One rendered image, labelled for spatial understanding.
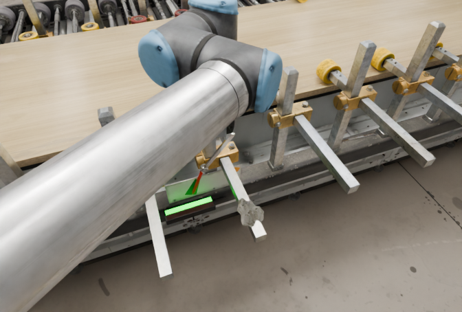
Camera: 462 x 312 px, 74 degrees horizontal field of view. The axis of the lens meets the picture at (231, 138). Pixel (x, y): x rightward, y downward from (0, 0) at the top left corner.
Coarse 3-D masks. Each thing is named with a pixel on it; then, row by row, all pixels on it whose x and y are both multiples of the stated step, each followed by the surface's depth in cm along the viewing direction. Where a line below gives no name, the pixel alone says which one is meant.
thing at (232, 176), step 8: (216, 144) 101; (224, 160) 96; (224, 168) 93; (232, 168) 93; (232, 176) 91; (232, 184) 89; (240, 184) 89; (232, 192) 91; (240, 192) 87; (248, 200) 85; (256, 224) 80; (256, 232) 79; (264, 232) 79; (256, 240) 79
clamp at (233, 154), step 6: (228, 144) 99; (234, 144) 99; (228, 150) 97; (234, 150) 97; (198, 156) 96; (204, 156) 96; (222, 156) 96; (228, 156) 97; (234, 156) 98; (198, 162) 95; (204, 162) 95; (216, 162) 97; (198, 168) 97; (210, 168) 98
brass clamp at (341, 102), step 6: (360, 90) 103; (366, 90) 103; (336, 96) 102; (342, 96) 101; (360, 96) 101; (366, 96) 101; (372, 96) 103; (336, 102) 103; (342, 102) 100; (348, 102) 100; (354, 102) 101; (336, 108) 104; (342, 108) 101; (348, 108) 102; (354, 108) 103
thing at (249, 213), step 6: (240, 204) 84; (246, 204) 83; (252, 204) 83; (240, 210) 82; (246, 210) 83; (252, 210) 82; (258, 210) 81; (246, 216) 80; (252, 216) 81; (258, 216) 81; (246, 222) 80; (252, 222) 80
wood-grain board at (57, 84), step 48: (288, 0) 176; (336, 0) 176; (384, 0) 176; (432, 0) 176; (0, 48) 137; (48, 48) 137; (96, 48) 137; (288, 48) 137; (336, 48) 137; (0, 96) 112; (48, 96) 112; (96, 96) 112; (144, 96) 112; (48, 144) 95
